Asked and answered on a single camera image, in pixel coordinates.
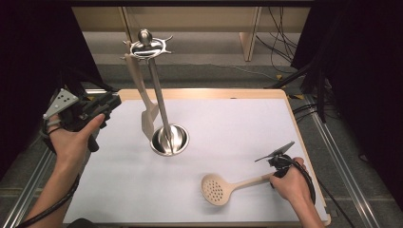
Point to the person's left hand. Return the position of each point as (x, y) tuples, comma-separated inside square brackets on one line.
[(69, 145)]

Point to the white paper sheet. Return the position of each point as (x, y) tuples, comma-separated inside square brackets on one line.
[(221, 142)]

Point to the beige skimmer spoon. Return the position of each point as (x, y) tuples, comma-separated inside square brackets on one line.
[(215, 190)]

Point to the steel utensil rack stand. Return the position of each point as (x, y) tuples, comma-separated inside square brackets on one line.
[(160, 95)]

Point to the person's dark clothing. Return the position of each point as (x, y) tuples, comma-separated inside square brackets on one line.
[(82, 223)]

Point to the beige slotted spatula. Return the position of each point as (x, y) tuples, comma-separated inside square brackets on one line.
[(149, 120)]

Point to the dark curtain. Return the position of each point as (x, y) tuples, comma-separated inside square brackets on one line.
[(370, 95), (28, 63)]

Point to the light wooden table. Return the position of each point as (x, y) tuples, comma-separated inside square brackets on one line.
[(250, 41)]

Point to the person's right hand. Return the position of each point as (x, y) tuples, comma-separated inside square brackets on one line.
[(290, 188)]

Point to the aluminium floor rail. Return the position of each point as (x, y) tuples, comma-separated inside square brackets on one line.
[(345, 171), (31, 186)]

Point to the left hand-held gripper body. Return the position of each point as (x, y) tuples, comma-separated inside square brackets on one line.
[(65, 101)]

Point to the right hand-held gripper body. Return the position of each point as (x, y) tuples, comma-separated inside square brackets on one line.
[(278, 158)]

